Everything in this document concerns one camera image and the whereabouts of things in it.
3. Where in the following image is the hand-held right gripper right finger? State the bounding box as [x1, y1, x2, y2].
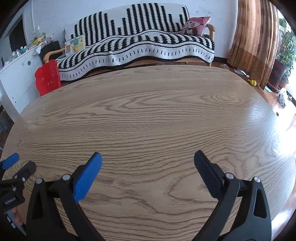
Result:
[194, 150, 271, 241]

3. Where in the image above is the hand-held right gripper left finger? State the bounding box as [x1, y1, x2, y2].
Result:
[26, 152, 103, 241]

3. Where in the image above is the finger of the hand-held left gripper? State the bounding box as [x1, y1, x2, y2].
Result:
[0, 161, 37, 188]
[0, 153, 19, 171]

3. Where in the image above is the person's left hand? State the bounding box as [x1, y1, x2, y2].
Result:
[11, 206, 23, 226]

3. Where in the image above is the white cabinet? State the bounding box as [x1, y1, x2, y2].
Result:
[0, 45, 50, 116]

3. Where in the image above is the red plastic chair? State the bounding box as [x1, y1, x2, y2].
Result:
[35, 60, 62, 97]

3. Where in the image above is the wooden sofa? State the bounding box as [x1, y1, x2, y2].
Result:
[43, 23, 216, 77]

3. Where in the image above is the row of small toys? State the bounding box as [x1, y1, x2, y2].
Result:
[0, 32, 53, 67]

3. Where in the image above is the black side cabinet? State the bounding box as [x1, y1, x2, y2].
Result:
[40, 40, 62, 61]

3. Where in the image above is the black television screen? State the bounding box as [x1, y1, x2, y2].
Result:
[9, 17, 27, 47]

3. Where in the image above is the colourful children's book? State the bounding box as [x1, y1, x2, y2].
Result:
[65, 35, 85, 57]

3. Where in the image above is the black white striped sofa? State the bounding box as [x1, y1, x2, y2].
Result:
[56, 3, 215, 81]

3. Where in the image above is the brown curtain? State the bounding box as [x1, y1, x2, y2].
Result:
[227, 0, 279, 90]

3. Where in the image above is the pink cartoon pillow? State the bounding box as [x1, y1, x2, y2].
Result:
[183, 16, 211, 37]

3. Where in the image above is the green potted plant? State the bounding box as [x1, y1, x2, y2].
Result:
[276, 17, 296, 81]

